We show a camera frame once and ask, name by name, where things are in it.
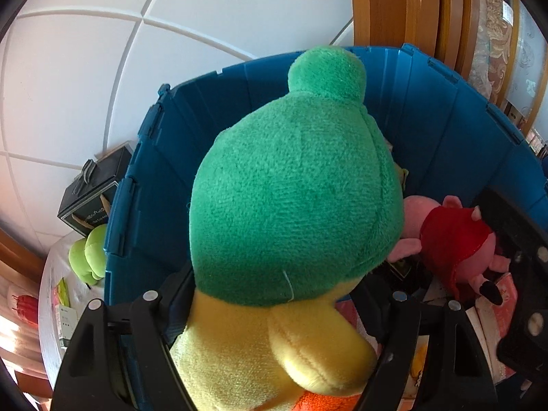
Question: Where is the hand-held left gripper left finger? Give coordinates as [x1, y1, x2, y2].
[51, 261, 202, 411]

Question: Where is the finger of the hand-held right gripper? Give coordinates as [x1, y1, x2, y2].
[475, 187, 548, 379]

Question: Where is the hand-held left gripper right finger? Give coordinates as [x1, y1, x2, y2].
[351, 283, 499, 411]

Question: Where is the pink tissue pack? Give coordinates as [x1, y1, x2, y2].
[464, 272, 519, 384]

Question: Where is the pig plush red dress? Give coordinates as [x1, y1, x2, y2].
[387, 195, 514, 307]

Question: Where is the yellow duck plush green hat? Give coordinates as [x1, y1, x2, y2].
[169, 47, 405, 411]

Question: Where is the blue plastic crate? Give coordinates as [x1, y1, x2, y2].
[104, 43, 548, 409]

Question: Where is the white carton black print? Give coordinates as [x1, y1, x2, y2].
[53, 306, 80, 347]

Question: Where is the white green carton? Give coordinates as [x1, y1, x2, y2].
[55, 277, 71, 309]

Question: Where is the light green plush toy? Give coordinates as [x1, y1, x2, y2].
[68, 225, 109, 285]

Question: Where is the pig plush orange dress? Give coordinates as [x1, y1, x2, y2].
[293, 389, 364, 411]

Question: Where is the red handbag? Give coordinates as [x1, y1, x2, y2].
[12, 293, 40, 330]

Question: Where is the black gift box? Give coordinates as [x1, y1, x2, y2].
[58, 145, 133, 237]

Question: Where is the patterned glass door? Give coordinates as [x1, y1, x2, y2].
[466, 0, 548, 155]

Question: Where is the wooden headboard post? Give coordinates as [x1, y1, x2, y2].
[349, 0, 482, 78]
[0, 227, 54, 407]

